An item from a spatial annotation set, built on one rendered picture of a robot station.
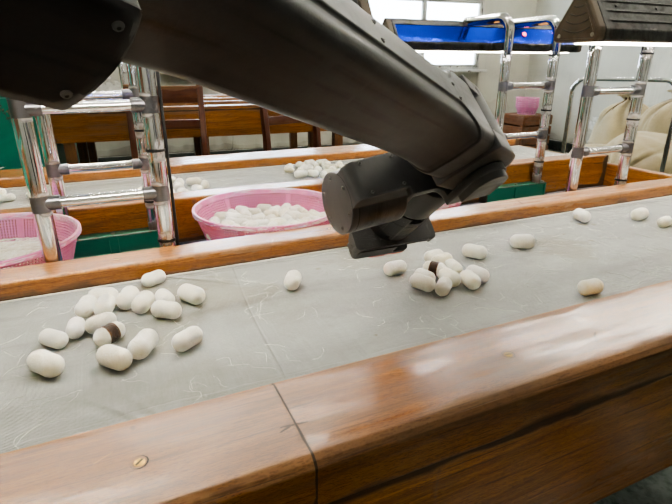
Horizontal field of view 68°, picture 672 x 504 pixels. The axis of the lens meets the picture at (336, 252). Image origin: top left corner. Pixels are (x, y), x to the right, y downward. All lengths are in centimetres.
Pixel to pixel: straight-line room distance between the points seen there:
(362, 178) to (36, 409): 33
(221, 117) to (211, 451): 300
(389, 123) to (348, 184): 13
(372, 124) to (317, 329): 31
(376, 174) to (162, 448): 26
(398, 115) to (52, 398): 38
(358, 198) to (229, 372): 21
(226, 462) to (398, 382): 15
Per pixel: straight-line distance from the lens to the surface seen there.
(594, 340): 54
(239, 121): 331
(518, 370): 46
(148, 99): 72
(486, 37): 144
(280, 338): 53
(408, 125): 31
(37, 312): 68
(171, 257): 71
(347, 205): 43
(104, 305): 62
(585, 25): 85
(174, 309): 58
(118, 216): 102
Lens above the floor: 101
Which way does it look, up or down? 21 degrees down
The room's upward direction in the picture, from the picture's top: straight up
